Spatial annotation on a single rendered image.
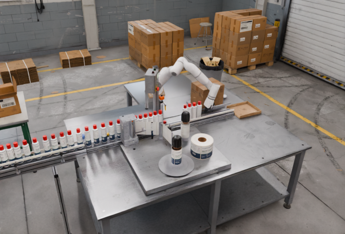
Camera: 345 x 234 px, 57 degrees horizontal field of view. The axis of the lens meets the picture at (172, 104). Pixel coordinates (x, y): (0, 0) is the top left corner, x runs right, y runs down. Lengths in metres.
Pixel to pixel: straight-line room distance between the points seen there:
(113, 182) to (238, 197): 1.41
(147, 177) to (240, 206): 1.16
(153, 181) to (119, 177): 0.31
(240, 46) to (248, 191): 3.78
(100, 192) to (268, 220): 1.86
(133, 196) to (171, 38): 4.49
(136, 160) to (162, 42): 4.02
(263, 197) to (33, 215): 2.43
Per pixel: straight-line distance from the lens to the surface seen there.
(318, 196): 4.13
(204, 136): 2.89
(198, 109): 3.35
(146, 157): 2.85
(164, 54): 6.62
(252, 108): 3.84
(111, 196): 2.61
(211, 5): 9.63
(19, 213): 3.90
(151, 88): 3.00
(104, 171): 2.84
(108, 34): 8.50
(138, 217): 3.25
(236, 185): 3.64
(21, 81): 6.81
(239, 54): 6.77
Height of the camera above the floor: 2.64
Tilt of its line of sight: 29 degrees down
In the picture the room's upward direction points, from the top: 1 degrees clockwise
